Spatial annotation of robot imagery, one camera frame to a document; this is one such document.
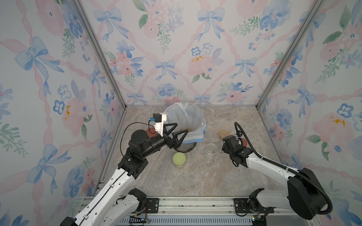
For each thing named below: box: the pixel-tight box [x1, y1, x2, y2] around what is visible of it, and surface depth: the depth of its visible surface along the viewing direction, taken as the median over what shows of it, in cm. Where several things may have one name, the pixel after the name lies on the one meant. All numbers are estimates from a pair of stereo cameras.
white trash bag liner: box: [163, 102, 207, 144], surface depth 86 cm
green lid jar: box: [172, 152, 187, 169], surface depth 86 cm
